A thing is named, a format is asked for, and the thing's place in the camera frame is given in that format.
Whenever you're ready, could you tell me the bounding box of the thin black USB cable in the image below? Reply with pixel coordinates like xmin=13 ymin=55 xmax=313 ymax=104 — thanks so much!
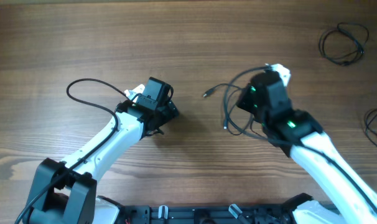
xmin=318 ymin=21 xmax=370 ymax=67

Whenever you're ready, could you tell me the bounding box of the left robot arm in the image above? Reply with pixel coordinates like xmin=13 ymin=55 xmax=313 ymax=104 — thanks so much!
xmin=16 ymin=77 xmax=179 ymax=223

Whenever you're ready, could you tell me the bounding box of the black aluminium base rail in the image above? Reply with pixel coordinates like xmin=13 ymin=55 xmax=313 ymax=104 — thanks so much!
xmin=115 ymin=204 xmax=291 ymax=224

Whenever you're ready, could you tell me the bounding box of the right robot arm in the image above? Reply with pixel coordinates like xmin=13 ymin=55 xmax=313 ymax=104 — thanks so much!
xmin=237 ymin=67 xmax=377 ymax=223

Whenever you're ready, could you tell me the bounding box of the camera black cable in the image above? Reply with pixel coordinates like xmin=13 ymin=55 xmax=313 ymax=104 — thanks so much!
xmin=222 ymin=64 xmax=377 ymax=224
xmin=14 ymin=77 xmax=139 ymax=224

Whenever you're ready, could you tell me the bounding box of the right camera black cable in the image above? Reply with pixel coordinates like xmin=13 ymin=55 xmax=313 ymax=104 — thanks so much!
xmin=222 ymin=64 xmax=377 ymax=224

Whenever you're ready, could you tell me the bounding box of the left camera black cable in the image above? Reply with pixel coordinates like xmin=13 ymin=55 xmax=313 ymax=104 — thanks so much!
xmin=14 ymin=77 xmax=139 ymax=224

